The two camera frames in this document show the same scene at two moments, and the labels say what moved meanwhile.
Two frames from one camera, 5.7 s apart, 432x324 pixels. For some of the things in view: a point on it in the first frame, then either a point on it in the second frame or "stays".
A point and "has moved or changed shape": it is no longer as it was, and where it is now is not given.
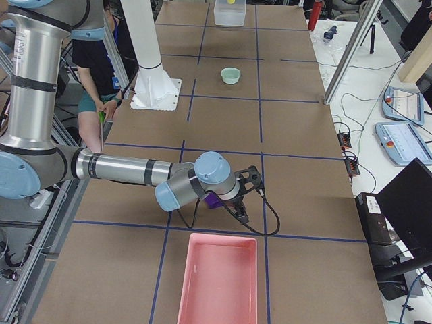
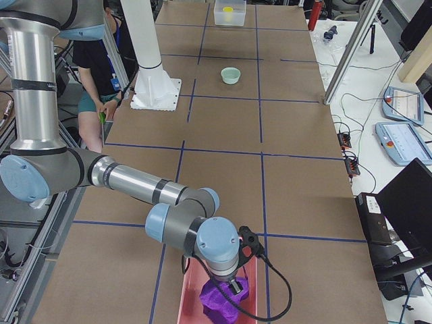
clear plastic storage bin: (229, 15) stays
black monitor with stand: (406, 206) stays
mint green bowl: (230, 75) stays
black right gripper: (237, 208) → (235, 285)
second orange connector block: (352, 167) stays
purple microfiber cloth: (213, 201) has moved or changed shape
